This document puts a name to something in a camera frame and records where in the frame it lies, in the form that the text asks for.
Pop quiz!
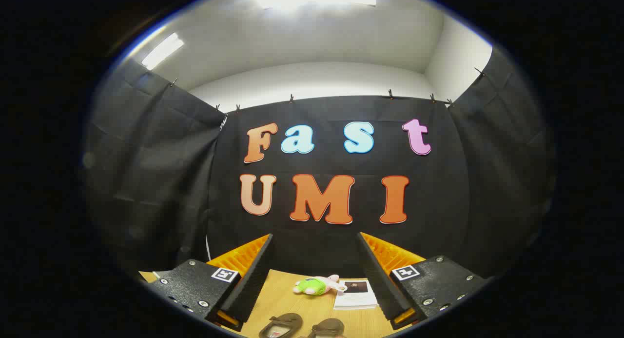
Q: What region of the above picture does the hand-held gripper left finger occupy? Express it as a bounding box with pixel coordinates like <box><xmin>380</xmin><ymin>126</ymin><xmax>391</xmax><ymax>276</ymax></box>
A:
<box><xmin>146</xmin><ymin>233</ymin><xmax>273</xmax><ymax>333</ymax></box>

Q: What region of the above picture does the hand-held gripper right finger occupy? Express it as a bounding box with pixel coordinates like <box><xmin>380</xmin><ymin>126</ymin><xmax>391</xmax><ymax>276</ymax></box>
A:
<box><xmin>357</xmin><ymin>232</ymin><xmax>489</xmax><ymax>331</ymax></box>

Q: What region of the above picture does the brown fuzzy slipper shoe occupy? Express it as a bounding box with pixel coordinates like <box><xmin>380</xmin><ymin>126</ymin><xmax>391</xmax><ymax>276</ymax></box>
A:
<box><xmin>258</xmin><ymin>313</ymin><xmax>303</xmax><ymax>338</ymax></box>
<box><xmin>307</xmin><ymin>318</ymin><xmax>346</xmax><ymax>338</ymax></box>

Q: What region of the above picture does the white book with dark photo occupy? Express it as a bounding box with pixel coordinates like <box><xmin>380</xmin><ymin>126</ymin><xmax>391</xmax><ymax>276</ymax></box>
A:
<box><xmin>334</xmin><ymin>278</ymin><xmax>378</xmax><ymax>310</ymax></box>

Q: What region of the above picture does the green and pink plush toy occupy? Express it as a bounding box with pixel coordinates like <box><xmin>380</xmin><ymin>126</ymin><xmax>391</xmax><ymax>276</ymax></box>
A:
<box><xmin>292</xmin><ymin>275</ymin><xmax>348</xmax><ymax>297</ymax></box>

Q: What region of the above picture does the narrow ceiling light strip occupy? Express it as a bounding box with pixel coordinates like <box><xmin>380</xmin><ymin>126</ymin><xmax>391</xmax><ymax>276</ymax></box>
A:
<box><xmin>141</xmin><ymin>33</ymin><xmax>185</xmax><ymax>70</ymax></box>

